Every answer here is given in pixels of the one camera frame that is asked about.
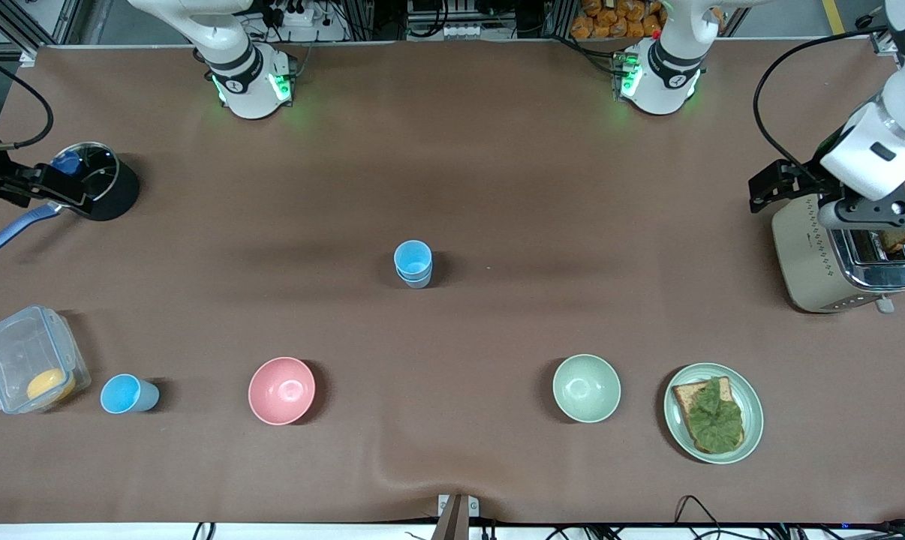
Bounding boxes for black pot with blue handle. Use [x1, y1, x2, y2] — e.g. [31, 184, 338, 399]
[0, 141, 140, 259]

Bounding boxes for white power strip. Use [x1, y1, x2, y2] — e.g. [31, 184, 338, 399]
[267, 3, 318, 28]

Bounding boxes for pale green bowl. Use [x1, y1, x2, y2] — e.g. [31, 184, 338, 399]
[552, 354, 622, 424]

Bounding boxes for clear plastic storage container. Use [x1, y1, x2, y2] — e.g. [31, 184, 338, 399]
[0, 304, 92, 415]

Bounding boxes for green lettuce leaf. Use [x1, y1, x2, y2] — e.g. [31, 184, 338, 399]
[689, 377, 744, 453]

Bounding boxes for metal table clamp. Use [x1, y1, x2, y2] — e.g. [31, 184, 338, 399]
[431, 493, 480, 540]

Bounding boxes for brown bread slice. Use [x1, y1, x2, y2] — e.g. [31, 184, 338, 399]
[672, 377, 745, 455]

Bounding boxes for yellow round food item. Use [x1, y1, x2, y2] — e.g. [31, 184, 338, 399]
[26, 367, 77, 403]

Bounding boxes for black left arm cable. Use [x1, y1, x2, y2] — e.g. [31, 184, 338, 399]
[753, 25, 894, 181]

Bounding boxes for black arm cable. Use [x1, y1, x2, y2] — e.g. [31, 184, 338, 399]
[753, 25, 894, 181]
[0, 51, 55, 149]

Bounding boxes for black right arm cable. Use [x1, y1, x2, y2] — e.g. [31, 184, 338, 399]
[0, 51, 55, 149]

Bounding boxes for orange snack packets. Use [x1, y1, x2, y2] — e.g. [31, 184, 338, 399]
[570, 0, 727, 41]

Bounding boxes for black looped floor cable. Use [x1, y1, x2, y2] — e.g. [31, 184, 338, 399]
[674, 495, 725, 535]

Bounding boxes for pink bowl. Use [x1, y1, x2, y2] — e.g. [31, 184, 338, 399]
[248, 356, 317, 426]

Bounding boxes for pale green plate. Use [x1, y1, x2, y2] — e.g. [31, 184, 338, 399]
[663, 363, 765, 465]

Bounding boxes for beige and chrome toaster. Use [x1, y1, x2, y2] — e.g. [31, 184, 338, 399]
[771, 193, 905, 314]

